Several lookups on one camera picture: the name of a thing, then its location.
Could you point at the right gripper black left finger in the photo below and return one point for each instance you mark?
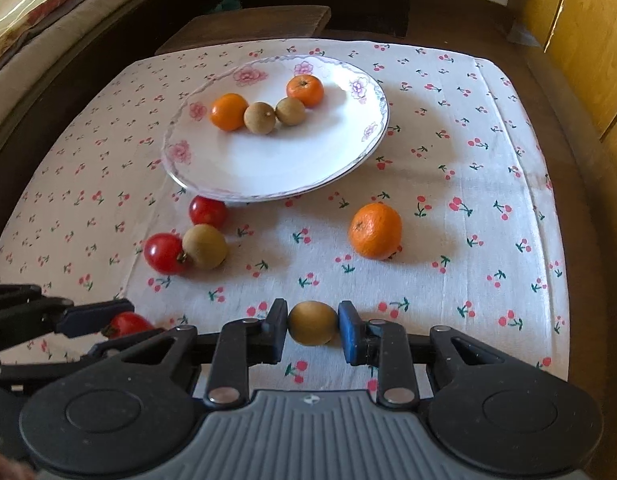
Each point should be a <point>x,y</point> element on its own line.
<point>238,346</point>

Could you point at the red cherry tomato bottom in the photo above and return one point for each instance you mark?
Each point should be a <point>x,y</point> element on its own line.
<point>126,324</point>

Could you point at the small dark wooden stool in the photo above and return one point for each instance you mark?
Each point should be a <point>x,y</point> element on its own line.
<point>267,22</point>

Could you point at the mandarin orange with stem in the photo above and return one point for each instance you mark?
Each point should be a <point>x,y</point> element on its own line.
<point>306,88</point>

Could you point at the beige mattress bed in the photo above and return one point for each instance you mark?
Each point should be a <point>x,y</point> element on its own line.
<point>58,39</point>

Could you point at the red cherry tomato top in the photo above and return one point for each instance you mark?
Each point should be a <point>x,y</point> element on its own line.
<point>203,210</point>

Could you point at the red cherry tomato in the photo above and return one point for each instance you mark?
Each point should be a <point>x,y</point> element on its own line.
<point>203,210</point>
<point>165,254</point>
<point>126,324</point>

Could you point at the tan longan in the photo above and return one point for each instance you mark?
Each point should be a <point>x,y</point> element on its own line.
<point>260,118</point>
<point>205,246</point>
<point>312,323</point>

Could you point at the white floral ceramic plate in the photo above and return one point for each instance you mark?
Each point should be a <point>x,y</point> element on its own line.
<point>337,135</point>

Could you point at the wooden wardrobe doors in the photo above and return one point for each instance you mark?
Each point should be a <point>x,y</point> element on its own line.
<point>580,39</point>

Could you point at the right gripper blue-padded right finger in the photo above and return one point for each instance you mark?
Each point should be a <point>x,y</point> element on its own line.
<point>387,347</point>

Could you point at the brown longan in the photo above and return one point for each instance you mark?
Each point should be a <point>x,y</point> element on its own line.
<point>290,111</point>

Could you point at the cherry print tablecloth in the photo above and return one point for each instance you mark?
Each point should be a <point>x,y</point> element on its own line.
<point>481,248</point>

